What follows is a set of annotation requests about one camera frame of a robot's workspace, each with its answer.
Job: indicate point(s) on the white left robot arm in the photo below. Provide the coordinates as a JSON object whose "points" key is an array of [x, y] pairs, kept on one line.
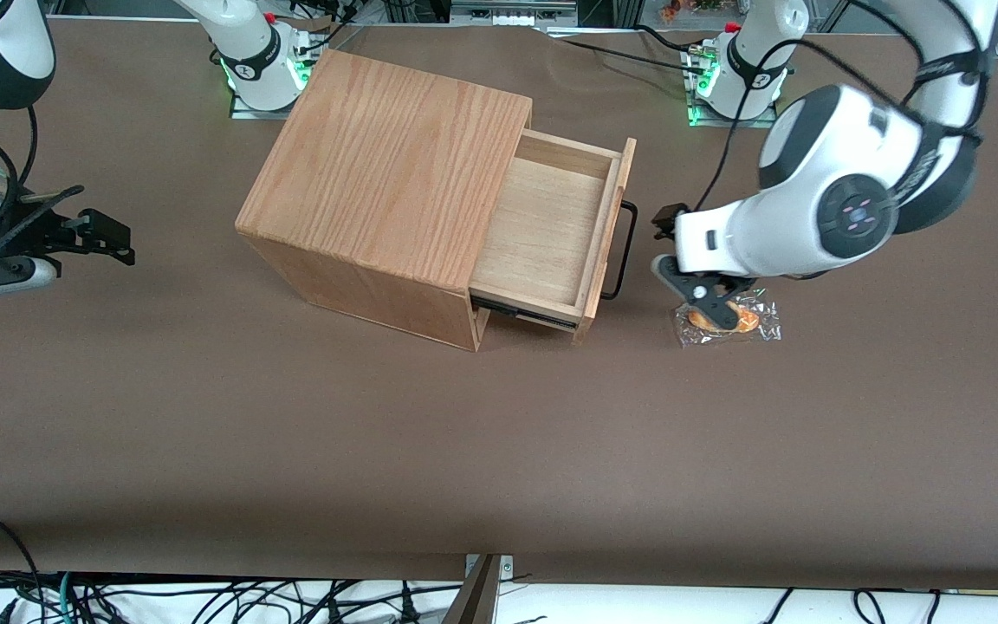
{"points": [[837, 130]]}

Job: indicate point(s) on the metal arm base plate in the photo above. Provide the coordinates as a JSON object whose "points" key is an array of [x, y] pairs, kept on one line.
{"points": [[737, 122], [243, 111]]}

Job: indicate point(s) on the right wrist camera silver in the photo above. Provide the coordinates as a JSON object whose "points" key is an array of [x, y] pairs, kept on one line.
{"points": [[5, 277]]}

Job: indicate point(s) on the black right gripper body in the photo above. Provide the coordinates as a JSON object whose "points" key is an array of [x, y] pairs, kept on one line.
{"points": [[34, 227]]}

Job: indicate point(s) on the aluminium frame rail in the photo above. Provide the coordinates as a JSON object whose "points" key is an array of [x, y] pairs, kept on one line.
{"points": [[512, 12]]}

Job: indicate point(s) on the oak wooden drawer cabinet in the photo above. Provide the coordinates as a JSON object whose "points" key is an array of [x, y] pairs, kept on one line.
{"points": [[378, 173]]}

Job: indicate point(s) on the wooden lower drawer front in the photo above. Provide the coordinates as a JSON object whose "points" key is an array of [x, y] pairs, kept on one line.
{"points": [[482, 329]]}

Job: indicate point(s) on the croissant in clear wrapper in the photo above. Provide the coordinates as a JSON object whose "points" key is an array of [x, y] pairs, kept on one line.
{"points": [[767, 314]]}

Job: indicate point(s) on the metal table edge bracket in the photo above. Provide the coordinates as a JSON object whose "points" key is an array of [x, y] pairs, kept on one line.
{"points": [[506, 566]]}

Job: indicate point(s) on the dark angled pole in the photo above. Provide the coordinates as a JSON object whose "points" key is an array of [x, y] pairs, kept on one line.
{"points": [[475, 598]]}

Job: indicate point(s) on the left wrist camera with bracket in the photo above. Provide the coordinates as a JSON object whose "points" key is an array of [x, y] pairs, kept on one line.
{"points": [[707, 295]]}

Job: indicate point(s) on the black metal drawer slide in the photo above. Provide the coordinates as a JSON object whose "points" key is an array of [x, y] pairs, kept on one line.
{"points": [[525, 314]]}

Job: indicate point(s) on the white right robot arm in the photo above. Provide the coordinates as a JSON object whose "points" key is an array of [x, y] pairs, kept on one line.
{"points": [[248, 52]]}

